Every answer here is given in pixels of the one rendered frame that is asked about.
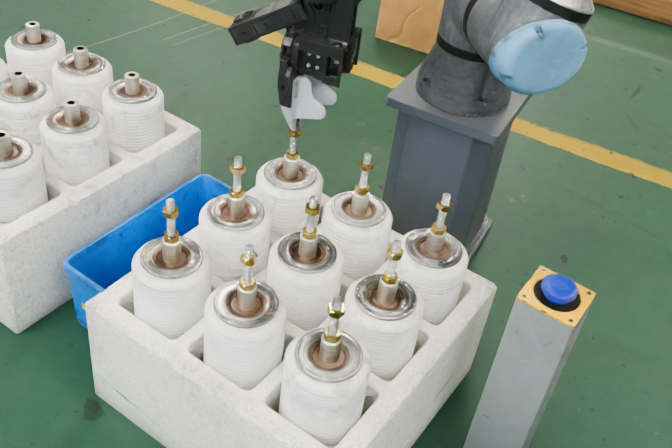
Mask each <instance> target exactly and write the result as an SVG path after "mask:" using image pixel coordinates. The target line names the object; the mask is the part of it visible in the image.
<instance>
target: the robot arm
mask: <svg viewBox="0 0 672 448"><path fill-rule="evenodd" d="M360 1H361V0H280V1H277V2H275V3H272V4H270V5H267V6H264V7H262V8H259V9H257V10H254V11H252V10H250V11H247V12H244V13H242V14H240V15H238V16H237V17H236V18H235V19H234V20H233V23H232V24H231V26H230V27H228V28H227V30H228V32H229V34H230V35H231V37H232V39H233V41H234V43H235V45H236V46H237V45H240V44H243V43H245V44H247V43H250V42H253V41H255V40H257V39H259V38H260V37H262V36H265V35H267V34H270V33H273V32H276V31H278V30H281V29H284V28H286V30H287V31H286V33H285V35H284V37H283V40H282V44H281V51H280V67H279V74H278V96H279V104H280V105H281V109H282V112H283V114H284V117H285V119H286V121H287V123H288V125H289V128H290V129H291V130H292V131H296V126H297V120H298V121H299V125H300V123H301V120H302V119H322V118H324V117H325V115H326V109H325V107H324V106H323V105H333V104H334V103H335V102H336V100H337V95H336V93H335V91H333V90H332V89H331V88H330V87H328V86H327V85H330V86H334V87H337V88H339V86H340V78H341V74H342V73H343V72H344V73H350V71H351V70H352V68H353V64H354V65H357V63H358V56H359V49H360V42H361V35H362V28H361V27H357V26H355V24H356V17H357V10H358V4H359V2H360ZM594 10H595V9H594V5H593V0H444V4H443V9H442V14H441V18H440V23H439V28H438V33H437V38H436V42H435V44H434V45H433V47H432V49H431V50H430V52H429V54H428V55H427V57H426V59H425V60H424V62H423V64H422V65H421V67H420V69H419V71H418V75H417V80H416V90H417V92H418V94H419V95H420V97H421V98H422V99H423V100H424V101H426V102H427V103H428V104H430V105H432V106H433V107H435V108H437V109H439V110H442V111H444V112H447V113H450V114H454V115H458V116H464V117H489V116H493V115H496V114H499V113H501V112H502V111H504V110H505V109H506V108H507V106H508V104H509V100H510V97H511V93H512V91H514V92H517V93H520V94H525V95H535V94H542V93H545V92H547V91H548V90H550V89H556V88H558V87H560V86H561V85H563V84H564V83H566V82H567V81H568V80H570V79H571V78H572V77H573V76H574V75H575V74H576V73H577V71H578V70H579V69H580V67H581V66H582V64H583V62H584V60H585V57H586V53H587V47H586V43H587V41H586V37H585V34H584V32H583V29H584V27H585V26H586V24H587V22H588V21H589V19H590V17H591V16H592V14H593V12H594ZM357 38H358V40H357ZM356 41H357V47H356ZM355 48H356V54H355ZM354 55H355V56H354ZM333 76H337V78H335V77H333ZM326 84H327V85H326Z"/></svg>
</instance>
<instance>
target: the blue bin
mask: <svg viewBox="0 0 672 448"><path fill-rule="evenodd" d="M230 188H231V186H229V185H227V184H225V183H223V182H221V181H220V180H218V179H216V178H214V177H212V176H211V175H208V174H200V175H198V176H196V177H194V178H193V179H191V180H190V181H188V182H186V183H185V184H183V185H182V186H180V187H178V188H177V189H175V190H174V191H172V192H170V193H169V194H167V195H166V196H164V197H162V198H161V199H159V200H158V201H156V202H154V203H153V204H151V205H150V206H148V207H146V208H145V209H143V210H142V211H140V212H138V213H137V214H135V215H134V216H132V217H130V218H129V219H127V220H126V221H124V222H122V223H121V224H119V225H118V226H116V227H115V228H113V229H111V230H110V231H108V232H107V233H105V234H103V235H102V236H100V237H99V238H97V239H95V240H94V241H92V242H91V243H89V244H87V245H86V246H84V247H83V248H81V249H79V250H78V251H76V252H75V253H73V254H71V255H70V256H68V257H67V258H66V259H65V260H64V262H63V265H64V271H65V273H66V274H67V275H68V277H69V282H70V287H71V292H72V296H73V301H74V306H75V311H76V316H77V321H78V322H79V324H81V325H82V326H83V327H85V328H86V329H88V326H87V318H86V309H85V303H86V302H87V301H89V300H90V299H92V298H93V297H95V296H96V295H98V294H99V293H102V292H104V291H105V290H106V289H107V288H108V287H109V286H111V285H112V284H114V283H115V282H117V281H118V280H119V279H121V278H122V277H124V276H125V275H127V274H128V273H130V272H131V271H132V260H133V257H134V255H135V253H136V252H137V251H138V250H139V249H140V248H141V247H142V246H143V245H144V244H146V243H147V242H149V241H151V240H153V239H156V238H158V237H162V236H164V232H165V231H166V230H167V218H165V217H164V215H163V207H164V206H166V200H167V199H168V198H173V199H175V205H176V206H178V211H179V216H178V217H177V218H175V226H176V230H177V231H178V232H179V236H184V235H185V234H186V233H188V232H189V231H191V230H192V229H194V228H195V227H197V226H198V225H199V214H200V211H201V209H202V208H203V207H204V206H205V204H206V203H208V202H209V201H210V200H212V199H214V198H216V197H218V196H220V195H223V194H228V193H229V189H230Z"/></svg>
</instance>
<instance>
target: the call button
mask: <svg viewBox="0 0 672 448"><path fill-rule="evenodd" d="M541 289H542V291H543V294H544V296H545V297H546V298H547V299H548V300H549V301H551V302H553V303H555V304H560V305H563V304H567V303H569V302H572V301H574V300H575V298H576V296H577V294H578V287H577V285H576V284H575V282H574V281H572V280H571V279H570V278H568V277H566V276H564V275H560V274H549V275H547V276H545V277H544V279H543V281H542V283H541Z"/></svg>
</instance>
